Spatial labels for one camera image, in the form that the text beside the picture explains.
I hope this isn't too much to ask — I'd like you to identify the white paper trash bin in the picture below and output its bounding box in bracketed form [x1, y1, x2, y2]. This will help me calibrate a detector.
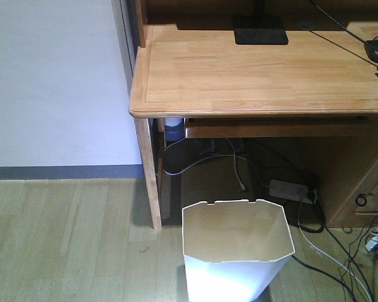
[182, 199, 295, 301]

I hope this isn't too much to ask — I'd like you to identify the white blue cylinder under desk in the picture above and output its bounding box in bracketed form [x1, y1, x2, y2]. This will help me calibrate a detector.
[164, 118, 185, 142]

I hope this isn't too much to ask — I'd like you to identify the white power strip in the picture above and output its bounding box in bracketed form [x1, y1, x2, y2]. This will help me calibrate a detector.
[268, 179, 318, 204]

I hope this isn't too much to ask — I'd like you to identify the black monitor stand base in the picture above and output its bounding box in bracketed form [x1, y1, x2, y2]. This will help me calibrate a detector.
[232, 16, 289, 45]

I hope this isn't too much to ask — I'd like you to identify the wooden desk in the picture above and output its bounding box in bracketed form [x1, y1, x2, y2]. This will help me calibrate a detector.
[130, 1, 378, 230]

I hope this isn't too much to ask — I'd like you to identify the black computer mouse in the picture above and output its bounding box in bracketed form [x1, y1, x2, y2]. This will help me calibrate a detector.
[364, 40, 378, 63]

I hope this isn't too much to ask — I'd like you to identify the white grey cable under desk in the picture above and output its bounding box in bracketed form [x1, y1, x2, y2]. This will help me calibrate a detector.
[162, 137, 249, 193]

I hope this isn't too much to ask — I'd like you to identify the black thick floor cable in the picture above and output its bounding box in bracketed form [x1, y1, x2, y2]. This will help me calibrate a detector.
[291, 201, 366, 302]

